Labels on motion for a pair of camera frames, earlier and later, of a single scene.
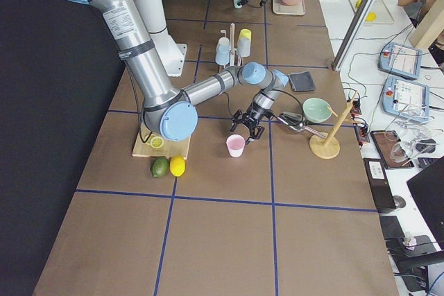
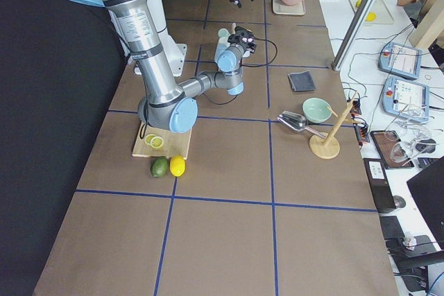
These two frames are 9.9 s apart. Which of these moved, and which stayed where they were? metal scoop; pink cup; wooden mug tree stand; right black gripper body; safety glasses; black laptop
Moved: pink cup; right black gripper body
Stayed: safety glasses; metal scoop; wooden mug tree stand; black laptop
